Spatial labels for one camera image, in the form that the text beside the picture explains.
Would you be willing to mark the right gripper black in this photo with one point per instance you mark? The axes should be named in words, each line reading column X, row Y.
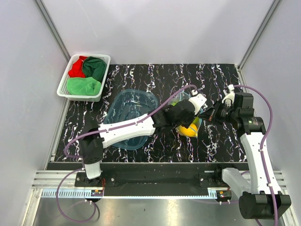
column 212, row 113

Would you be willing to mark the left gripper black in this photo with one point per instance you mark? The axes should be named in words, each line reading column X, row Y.
column 191, row 117

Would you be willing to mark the yellow fake lemon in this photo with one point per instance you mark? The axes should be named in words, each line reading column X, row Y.
column 191, row 131

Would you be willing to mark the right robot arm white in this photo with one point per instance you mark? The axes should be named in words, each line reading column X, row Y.
column 260, row 197

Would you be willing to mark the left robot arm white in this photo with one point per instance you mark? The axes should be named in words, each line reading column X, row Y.
column 161, row 120

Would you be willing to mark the black marble pattern mat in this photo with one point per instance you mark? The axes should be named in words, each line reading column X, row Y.
column 217, row 143

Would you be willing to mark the blue translucent plastic tub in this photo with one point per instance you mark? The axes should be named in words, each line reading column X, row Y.
column 130, row 104

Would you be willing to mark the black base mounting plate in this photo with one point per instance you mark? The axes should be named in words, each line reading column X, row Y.
column 156, row 179

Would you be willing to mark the dark green cloth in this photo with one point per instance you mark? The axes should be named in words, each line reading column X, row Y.
column 94, row 67

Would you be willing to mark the light green cloth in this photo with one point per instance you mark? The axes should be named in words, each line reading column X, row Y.
column 83, row 86

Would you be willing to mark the white plastic basket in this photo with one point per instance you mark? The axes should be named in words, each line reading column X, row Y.
column 62, row 90

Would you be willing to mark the red cloth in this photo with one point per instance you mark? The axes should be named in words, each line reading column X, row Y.
column 76, row 69

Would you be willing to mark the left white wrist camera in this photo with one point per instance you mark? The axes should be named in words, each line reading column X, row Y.
column 197, row 99

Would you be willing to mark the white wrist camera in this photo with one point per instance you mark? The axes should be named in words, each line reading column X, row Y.
column 197, row 99
column 229, row 93

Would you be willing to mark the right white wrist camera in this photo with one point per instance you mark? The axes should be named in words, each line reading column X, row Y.
column 229, row 93

